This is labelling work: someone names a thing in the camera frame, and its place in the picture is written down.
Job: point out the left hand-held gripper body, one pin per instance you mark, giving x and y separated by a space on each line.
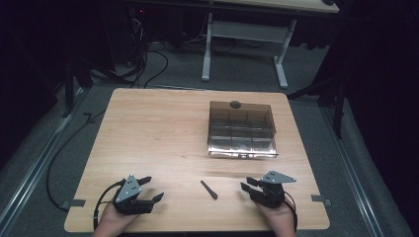
129 190

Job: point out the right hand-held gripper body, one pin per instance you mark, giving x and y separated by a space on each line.
273 189

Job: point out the black stick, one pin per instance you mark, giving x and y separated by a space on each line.
209 190

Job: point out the clear brown drawer box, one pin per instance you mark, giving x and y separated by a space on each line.
242 130

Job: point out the person's right hand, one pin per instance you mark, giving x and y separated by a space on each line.
280 220

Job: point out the person's left hand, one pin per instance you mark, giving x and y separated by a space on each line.
112 221

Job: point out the grey tape strip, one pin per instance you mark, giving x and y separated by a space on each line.
321 199
74 203

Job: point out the dark round knob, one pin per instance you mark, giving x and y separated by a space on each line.
235 104

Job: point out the black stand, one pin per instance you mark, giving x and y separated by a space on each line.
336 98
69 85

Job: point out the white-framed desk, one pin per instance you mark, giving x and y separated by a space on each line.
245 31

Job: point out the metal floor rail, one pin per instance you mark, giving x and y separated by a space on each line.
352 171
36 168

